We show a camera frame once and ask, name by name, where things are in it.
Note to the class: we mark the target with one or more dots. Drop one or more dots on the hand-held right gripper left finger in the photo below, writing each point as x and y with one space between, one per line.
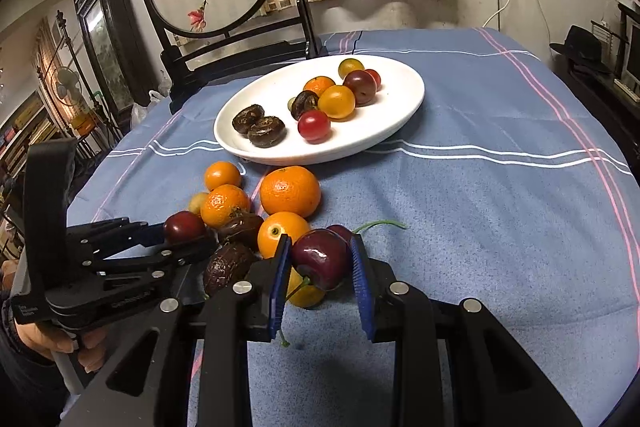
279 292

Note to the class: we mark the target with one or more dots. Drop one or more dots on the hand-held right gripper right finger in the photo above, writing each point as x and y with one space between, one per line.
361 292

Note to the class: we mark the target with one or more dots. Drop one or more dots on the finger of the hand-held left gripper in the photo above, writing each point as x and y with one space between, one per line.
145 231
185 252

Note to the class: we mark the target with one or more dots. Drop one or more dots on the large dark red plum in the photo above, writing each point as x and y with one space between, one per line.
184 227

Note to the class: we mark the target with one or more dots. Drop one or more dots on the dark red cherry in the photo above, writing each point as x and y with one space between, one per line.
320 259
341 231

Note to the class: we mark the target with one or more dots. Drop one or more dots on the dark brown water chestnut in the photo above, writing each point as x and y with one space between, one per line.
240 228
225 267
267 132
304 104
248 118

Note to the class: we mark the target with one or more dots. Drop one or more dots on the red cherry tomato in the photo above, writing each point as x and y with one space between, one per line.
374 78
314 125

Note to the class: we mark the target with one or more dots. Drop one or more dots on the white oval plate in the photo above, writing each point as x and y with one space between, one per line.
390 107

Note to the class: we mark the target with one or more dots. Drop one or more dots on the yellow-orange tomato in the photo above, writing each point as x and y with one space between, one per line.
336 102

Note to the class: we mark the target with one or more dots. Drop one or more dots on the small dark red plum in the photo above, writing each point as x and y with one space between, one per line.
360 86

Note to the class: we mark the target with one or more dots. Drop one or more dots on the small bumpy mandarin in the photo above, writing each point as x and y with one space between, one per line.
318 84
225 205

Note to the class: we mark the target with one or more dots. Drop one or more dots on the green-yellow cherry tomato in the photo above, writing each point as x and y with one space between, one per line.
351 67

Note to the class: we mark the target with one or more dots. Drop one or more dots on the person's left forearm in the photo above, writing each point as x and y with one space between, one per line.
25 387

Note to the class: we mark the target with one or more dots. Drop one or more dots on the person's left hand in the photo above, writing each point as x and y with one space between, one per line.
92 354

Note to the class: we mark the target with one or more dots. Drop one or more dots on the small smooth orange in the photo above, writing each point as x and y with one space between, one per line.
275 234
222 175

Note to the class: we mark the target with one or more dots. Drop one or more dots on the bookshelf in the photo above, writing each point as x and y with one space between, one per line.
25 132

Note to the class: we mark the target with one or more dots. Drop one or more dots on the large mandarin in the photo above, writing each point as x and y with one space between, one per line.
290 192

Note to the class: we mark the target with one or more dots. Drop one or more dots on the clear plastic bag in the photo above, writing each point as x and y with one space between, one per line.
147 107

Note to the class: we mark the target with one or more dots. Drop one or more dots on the standing electric fan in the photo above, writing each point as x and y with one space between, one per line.
66 83

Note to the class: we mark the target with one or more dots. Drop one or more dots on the blue striped tablecloth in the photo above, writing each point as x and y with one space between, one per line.
475 207

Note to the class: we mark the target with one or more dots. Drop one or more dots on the black framed cabinet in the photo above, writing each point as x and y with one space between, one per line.
107 37

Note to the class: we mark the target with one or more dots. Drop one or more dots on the black hat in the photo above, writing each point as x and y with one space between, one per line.
580 47

